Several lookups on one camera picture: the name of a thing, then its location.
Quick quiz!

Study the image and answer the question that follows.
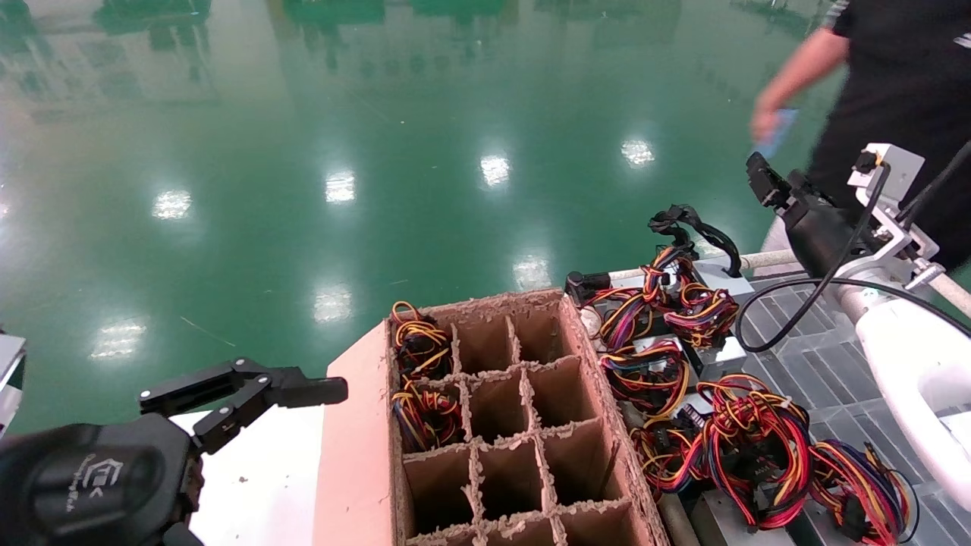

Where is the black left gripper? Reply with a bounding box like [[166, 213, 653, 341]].
[[0, 413, 206, 546]]

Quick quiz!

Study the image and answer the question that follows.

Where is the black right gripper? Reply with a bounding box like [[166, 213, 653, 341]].
[[746, 151, 890, 279]]

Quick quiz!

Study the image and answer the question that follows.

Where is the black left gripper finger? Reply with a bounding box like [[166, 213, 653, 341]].
[[138, 357, 350, 455]]

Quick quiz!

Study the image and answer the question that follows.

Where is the brown cardboard divider box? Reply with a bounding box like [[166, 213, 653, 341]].
[[315, 288, 672, 546]]

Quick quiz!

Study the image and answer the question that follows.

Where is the man in black striped tee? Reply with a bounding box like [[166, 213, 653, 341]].
[[750, 0, 971, 271]]

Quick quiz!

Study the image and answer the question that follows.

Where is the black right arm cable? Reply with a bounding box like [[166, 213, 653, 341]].
[[734, 139, 971, 354]]

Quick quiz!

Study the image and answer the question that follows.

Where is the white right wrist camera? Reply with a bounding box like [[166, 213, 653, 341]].
[[847, 142, 946, 293]]

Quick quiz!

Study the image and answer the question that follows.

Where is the grey metal bracket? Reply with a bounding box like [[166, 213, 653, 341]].
[[0, 334, 27, 438]]

